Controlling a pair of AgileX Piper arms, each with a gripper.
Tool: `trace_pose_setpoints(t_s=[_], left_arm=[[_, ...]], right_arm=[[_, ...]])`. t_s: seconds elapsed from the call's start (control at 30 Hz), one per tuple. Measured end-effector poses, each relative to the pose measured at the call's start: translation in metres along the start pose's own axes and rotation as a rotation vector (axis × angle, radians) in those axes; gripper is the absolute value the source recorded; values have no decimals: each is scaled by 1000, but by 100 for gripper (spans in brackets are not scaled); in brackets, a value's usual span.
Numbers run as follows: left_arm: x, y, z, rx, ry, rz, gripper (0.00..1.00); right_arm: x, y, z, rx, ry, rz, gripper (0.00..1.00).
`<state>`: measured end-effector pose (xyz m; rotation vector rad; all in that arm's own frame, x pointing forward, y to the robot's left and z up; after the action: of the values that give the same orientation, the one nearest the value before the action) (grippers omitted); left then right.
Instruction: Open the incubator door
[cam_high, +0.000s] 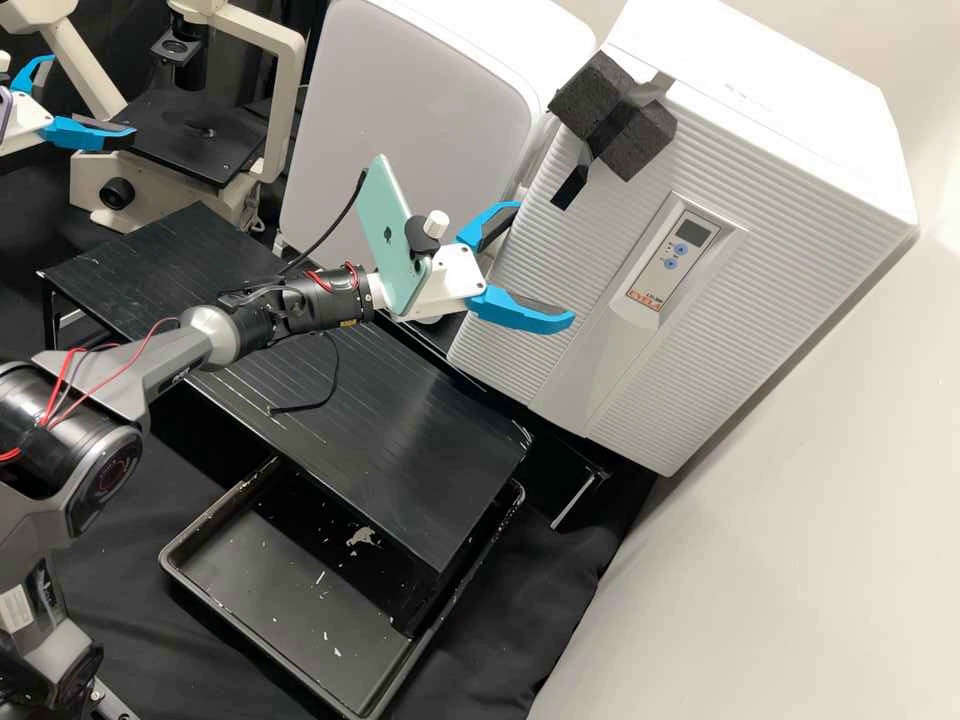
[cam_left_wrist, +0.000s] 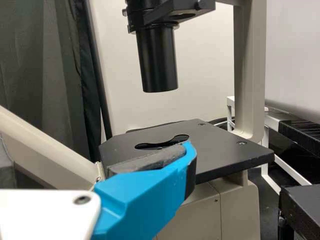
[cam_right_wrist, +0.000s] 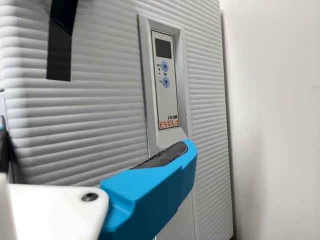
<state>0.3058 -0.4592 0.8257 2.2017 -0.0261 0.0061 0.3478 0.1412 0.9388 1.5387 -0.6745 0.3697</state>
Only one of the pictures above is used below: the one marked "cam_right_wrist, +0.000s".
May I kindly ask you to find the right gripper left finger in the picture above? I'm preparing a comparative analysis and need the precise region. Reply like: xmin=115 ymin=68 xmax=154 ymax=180
xmin=0 ymin=114 xmax=13 ymax=175

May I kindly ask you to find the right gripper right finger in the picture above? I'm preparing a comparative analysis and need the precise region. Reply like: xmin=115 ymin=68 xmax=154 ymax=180
xmin=99 ymin=138 xmax=199 ymax=240

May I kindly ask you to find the incubator door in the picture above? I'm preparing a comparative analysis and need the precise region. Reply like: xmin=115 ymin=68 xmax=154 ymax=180
xmin=0 ymin=0 xmax=235 ymax=240

